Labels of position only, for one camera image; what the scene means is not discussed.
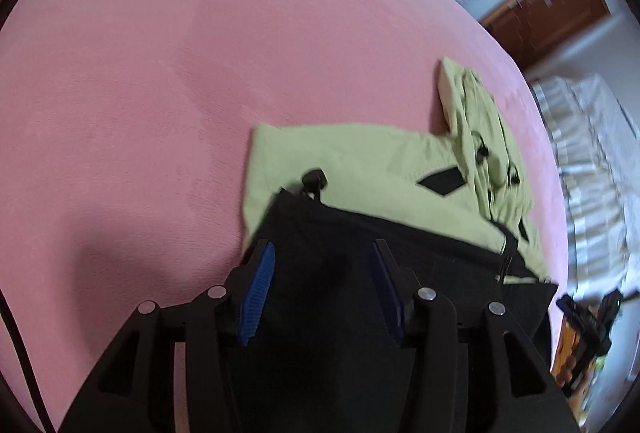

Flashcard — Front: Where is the brown wooden door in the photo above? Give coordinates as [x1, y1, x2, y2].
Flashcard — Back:
[480, 0, 611, 71]

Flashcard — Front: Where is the pink bed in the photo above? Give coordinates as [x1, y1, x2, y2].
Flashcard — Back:
[0, 0, 571, 433]

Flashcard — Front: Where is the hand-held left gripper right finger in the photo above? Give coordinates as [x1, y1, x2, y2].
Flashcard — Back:
[370, 239, 581, 433]

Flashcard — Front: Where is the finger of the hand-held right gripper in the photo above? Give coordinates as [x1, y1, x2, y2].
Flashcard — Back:
[556, 294, 583, 319]

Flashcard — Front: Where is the black cable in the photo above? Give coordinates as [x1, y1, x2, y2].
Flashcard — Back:
[0, 288, 56, 433]

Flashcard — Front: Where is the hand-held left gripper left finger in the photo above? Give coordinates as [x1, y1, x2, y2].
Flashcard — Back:
[57, 238, 277, 433]

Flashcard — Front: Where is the green and black hooded jacket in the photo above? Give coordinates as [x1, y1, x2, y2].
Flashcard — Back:
[220, 57, 560, 433]

